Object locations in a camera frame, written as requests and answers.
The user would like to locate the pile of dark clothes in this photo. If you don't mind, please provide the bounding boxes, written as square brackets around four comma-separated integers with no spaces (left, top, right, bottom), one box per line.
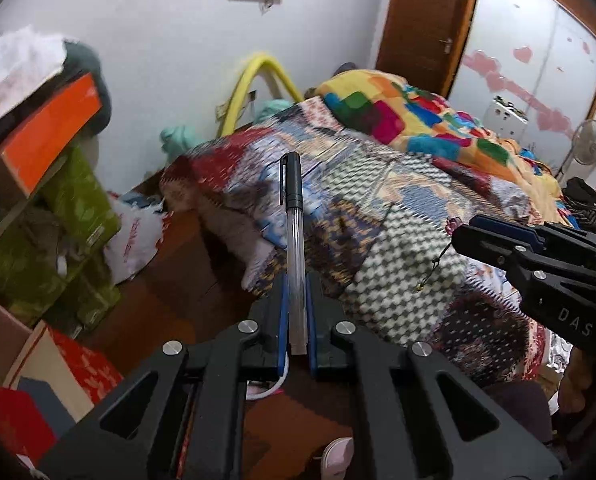
[560,177,596,231]

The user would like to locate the person's right hand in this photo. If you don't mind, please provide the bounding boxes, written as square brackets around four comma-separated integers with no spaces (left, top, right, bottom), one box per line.
[558,350,596,413]

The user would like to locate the dark green cloth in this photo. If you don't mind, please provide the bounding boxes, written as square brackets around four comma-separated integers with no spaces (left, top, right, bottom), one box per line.
[62,40,112,136]

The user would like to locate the white cable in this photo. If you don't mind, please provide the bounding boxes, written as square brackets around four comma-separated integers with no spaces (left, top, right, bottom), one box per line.
[245,352,291,401]

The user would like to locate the teal plush toy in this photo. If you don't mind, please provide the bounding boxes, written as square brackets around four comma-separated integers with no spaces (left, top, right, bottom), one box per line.
[160,100,291,161]

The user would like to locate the plain red box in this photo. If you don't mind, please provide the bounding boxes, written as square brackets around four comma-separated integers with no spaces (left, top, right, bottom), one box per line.
[0,387,58,466]

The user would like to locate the orange box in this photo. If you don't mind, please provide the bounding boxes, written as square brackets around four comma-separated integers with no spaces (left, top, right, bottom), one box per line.
[0,72,103,198]

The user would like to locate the wardrobe with pink heart stickers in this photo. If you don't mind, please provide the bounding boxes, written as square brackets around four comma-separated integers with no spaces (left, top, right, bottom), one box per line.
[448,0,596,161]

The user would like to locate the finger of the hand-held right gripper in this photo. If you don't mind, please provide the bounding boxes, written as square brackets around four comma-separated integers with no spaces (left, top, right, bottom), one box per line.
[452,224,534,266]
[470,214,546,243]

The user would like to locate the green patterned box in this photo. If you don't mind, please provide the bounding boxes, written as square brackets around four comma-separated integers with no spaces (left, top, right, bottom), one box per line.
[0,220,121,326]
[40,145,122,246]

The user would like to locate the white plastic bag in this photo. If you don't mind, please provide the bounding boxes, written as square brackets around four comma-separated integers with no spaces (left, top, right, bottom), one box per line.
[102,195,171,283]

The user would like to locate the red patterned box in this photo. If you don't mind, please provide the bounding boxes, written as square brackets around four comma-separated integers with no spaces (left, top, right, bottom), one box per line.
[48,327,123,403]

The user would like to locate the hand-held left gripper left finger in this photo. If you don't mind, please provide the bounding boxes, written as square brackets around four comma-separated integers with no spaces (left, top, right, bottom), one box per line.
[38,274,289,480]

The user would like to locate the brown wooden door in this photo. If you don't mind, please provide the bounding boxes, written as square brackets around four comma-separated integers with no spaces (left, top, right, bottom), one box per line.
[375,0,481,98]

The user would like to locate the standing fan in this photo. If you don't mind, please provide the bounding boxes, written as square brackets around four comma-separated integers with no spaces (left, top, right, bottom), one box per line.
[553,119,596,181]

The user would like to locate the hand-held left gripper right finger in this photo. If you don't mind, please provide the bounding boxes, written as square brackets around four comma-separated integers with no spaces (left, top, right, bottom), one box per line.
[305,275,564,480]

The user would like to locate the purple beaded string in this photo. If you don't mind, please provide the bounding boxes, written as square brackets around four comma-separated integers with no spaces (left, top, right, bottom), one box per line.
[417,217,463,292]

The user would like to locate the white cloth pile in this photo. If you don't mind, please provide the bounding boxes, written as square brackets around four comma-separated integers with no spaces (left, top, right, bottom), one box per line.
[0,25,68,136]

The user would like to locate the white box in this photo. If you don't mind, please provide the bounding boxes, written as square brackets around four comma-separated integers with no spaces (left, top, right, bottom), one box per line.
[485,95,529,133]

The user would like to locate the colourful patchwork fleece blanket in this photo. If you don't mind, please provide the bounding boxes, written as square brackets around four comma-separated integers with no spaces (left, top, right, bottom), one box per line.
[308,70,564,186]

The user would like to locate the clear pen with black cap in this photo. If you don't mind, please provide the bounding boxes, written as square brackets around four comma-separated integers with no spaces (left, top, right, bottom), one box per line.
[279,151,309,356]

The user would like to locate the patterned patchwork bed sheet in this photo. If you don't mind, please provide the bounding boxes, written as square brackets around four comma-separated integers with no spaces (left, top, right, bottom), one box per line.
[160,97,579,391]

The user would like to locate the pink slipper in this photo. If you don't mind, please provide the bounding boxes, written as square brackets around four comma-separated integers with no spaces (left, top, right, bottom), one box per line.
[320,436,355,480]

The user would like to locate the yellow hoop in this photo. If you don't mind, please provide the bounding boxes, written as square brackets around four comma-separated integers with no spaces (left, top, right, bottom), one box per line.
[218,51,303,138]

